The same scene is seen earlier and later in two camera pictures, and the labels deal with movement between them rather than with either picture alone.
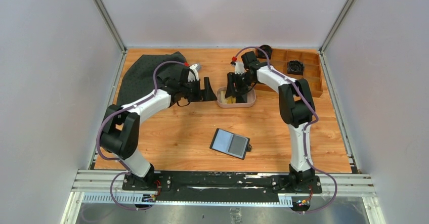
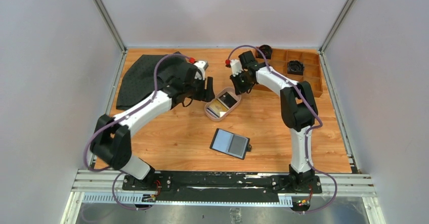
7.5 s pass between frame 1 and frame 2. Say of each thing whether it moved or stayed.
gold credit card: moved
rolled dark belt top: stayed
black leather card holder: stayed
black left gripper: stayed
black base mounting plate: stayed
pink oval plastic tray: moved
